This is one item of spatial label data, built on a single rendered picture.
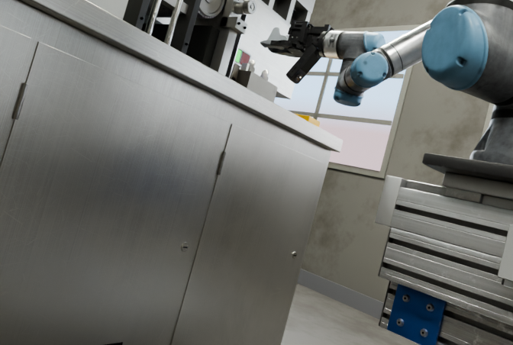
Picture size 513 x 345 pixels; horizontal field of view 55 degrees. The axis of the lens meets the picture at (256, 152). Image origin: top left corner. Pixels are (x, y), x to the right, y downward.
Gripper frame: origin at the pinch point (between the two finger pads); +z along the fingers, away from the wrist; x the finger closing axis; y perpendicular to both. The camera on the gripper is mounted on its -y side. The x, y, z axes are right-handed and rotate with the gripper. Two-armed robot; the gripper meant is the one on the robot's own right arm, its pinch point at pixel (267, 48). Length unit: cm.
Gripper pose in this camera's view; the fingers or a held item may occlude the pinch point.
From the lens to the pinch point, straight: 148.4
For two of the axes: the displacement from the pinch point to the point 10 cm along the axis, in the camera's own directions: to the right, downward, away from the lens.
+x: -5.5, -2.1, -8.1
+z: -7.9, -1.8, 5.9
